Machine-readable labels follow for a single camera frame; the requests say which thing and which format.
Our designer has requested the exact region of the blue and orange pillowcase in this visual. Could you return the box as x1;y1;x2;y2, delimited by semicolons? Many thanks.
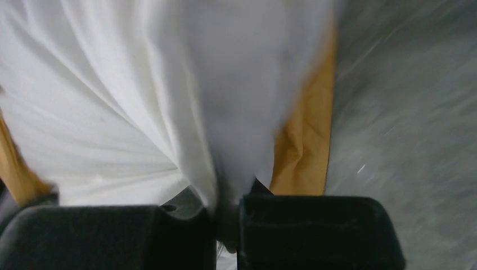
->
1;22;338;206

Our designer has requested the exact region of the white pillow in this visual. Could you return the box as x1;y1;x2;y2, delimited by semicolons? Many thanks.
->
1;1;340;211

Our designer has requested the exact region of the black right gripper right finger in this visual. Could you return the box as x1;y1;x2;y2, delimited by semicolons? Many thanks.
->
237;181;406;270

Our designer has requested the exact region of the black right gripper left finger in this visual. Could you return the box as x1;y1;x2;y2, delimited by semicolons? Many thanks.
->
1;189;216;269

